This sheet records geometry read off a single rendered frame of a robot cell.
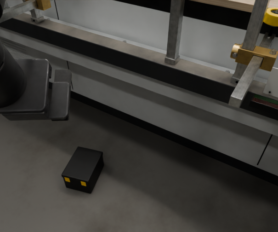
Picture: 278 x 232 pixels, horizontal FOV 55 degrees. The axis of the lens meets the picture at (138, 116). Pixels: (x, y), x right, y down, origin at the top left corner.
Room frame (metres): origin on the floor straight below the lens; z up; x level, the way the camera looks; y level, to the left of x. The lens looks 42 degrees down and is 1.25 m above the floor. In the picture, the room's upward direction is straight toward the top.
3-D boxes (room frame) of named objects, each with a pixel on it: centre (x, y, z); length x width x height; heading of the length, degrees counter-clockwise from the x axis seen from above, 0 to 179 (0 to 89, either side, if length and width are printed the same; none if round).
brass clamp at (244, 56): (0.78, -0.37, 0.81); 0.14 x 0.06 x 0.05; 59
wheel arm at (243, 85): (0.72, -0.36, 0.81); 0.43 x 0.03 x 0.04; 149
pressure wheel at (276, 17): (0.89, -0.46, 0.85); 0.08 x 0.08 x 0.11
